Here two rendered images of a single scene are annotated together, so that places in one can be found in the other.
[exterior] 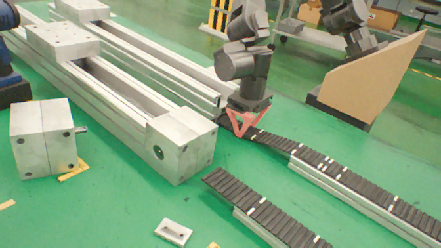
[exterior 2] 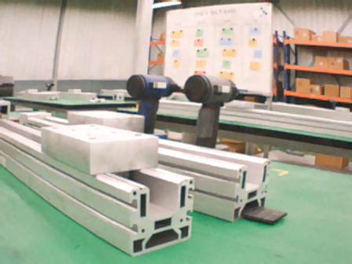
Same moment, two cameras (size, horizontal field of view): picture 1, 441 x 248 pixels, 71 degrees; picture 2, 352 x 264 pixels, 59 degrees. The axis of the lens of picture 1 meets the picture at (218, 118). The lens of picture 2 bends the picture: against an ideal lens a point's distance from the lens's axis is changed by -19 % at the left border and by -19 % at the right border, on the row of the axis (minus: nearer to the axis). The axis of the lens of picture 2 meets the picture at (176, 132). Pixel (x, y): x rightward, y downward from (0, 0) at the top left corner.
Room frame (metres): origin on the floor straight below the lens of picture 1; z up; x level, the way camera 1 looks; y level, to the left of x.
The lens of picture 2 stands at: (1.51, 0.71, 0.97)
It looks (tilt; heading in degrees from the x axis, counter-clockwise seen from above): 7 degrees down; 189
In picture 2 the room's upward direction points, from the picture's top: 3 degrees clockwise
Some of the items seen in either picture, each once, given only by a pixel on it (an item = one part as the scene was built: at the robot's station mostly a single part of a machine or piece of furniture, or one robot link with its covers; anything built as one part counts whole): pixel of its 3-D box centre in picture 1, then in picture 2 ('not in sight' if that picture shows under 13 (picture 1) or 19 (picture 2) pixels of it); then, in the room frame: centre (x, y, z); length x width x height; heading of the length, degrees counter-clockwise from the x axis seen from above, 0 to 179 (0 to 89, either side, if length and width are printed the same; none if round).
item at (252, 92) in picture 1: (252, 87); not in sight; (0.62, -0.06, 0.90); 0.10 x 0.07 x 0.07; 148
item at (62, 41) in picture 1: (63, 45); (103, 129); (0.73, 0.42, 0.87); 0.16 x 0.11 x 0.07; 54
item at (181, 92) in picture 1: (126, 50); (33, 156); (0.88, 0.31, 0.82); 0.80 x 0.10 x 0.09; 54
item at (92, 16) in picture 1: (83, 12); (92, 155); (1.03, 0.52, 0.87); 0.16 x 0.11 x 0.07; 54
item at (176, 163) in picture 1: (185, 142); (31, 127); (0.48, 0.06, 0.83); 0.12 x 0.09 x 0.10; 144
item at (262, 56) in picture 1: (255, 61); not in sight; (0.62, -0.05, 0.96); 0.07 x 0.06 x 0.07; 136
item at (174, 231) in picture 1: (173, 232); not in sight; (0.30, 0.04, 0.78); 0.05 x 0.03 x 0.01; 72
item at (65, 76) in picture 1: (65, 63); (102, 150); (0.73, 0.42, 0.82); 0.80 x 0.10 x 0.09; 54
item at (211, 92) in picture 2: not in sight; (217, 126); (0.68, 0.67, 0.89); 0.20 x 0.08 x 0.22; 153
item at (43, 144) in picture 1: (53, 136); not in sight; (0.42, 0.29, 0.83); 0.11 x 0.10 x 0.10; 123
